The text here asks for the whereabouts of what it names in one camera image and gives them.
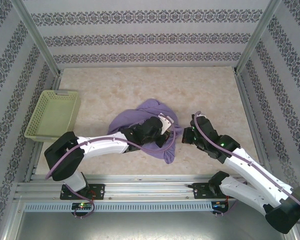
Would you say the purple t-shirt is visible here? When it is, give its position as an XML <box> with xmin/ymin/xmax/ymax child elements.
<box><xmin>107</xmin><ymin>98</ymin><xmax>180</xmax><ymax>165</ymax></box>

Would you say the small controller circuit board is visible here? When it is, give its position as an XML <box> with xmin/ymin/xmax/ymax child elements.
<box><xmin>212</xmin><ymin>201</ymin><xmax>230</xmax><ymax>210</ymax></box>
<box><xmin>72</xmin><ymin>202</ymin><xmax>95</xmax><ymax>211</ymax></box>

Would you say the grey metal sheet panel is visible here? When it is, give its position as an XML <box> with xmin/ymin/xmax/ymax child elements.
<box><xmin>4</xmin><ymin>211</ymin><xmax>298</xmax><ymax>240</ymax></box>

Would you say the pale green plastic basket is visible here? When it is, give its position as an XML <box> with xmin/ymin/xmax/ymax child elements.
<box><xmin>24</xmin><ymin>89</ymin><xmax>82</xmax><ymax>144</ymax></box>

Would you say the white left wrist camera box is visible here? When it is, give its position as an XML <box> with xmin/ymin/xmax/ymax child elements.
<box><xmin>157</xmin><ymin>112</ymin><xmax>176</xmax><ymax>133</ymax></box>

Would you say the aluminium mounting rail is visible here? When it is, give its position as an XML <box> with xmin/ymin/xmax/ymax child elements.
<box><xmin>14</xmin><ymin>174</ymin><xmax>283</xmax><ymax>201</ymax></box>

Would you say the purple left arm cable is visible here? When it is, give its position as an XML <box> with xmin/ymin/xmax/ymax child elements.
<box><xmin>44</xmin><ymin>113</ymin><xmax>177</xmax><ymax>220</ymax></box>

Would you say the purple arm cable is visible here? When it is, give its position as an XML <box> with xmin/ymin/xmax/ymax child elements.
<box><xmin>191</xmin><ymin>111</ymin><xmax>300</xmax><ymax>225</ymax></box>
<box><xmin>44</xmin><ymin>113</ymin><xmax>177</xmax><ymax>220</ymax></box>

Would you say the aluminium side rail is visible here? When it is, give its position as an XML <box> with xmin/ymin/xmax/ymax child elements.
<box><xmin>24</xmin><ymin>72</ymin><xmax>63</xmax><ymax>183</ymax></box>
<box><xmin>234</xmin><ymin>72</ymin><xmax>275</xmax><ymax>180</ymax></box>

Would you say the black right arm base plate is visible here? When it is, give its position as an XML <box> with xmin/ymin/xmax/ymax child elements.
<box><xmin>192</xmin><ymin>182</ymin><xmax>237</xmax><ymax>200</ymax></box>

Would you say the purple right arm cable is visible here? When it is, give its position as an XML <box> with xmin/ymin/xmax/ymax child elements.
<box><xmin>191</xmin><ymin>111</ymin><xmax>300</xmax><ymax>225</ymax></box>

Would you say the grey slotted cable duct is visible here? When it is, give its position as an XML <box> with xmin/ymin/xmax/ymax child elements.
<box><xmin>23</xmin><ymin>201</ymin><xmax>230</xmax><ymax>213</ymax></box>

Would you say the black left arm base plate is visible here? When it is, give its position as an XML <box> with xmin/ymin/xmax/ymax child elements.
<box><xmin>59</xmin><ymin>183</ymin><xmax>106</xmax><ymax>201</ymax></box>

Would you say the aluminium frame post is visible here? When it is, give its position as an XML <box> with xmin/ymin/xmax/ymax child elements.
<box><xmin>234</xmin><ymin>0</ymin><xmax>283</xmax><ymax>74</ymax></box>
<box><xmin>9</xmin><ymin>0</ymin><xmax>62</xmax><ymax>76</ymax></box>

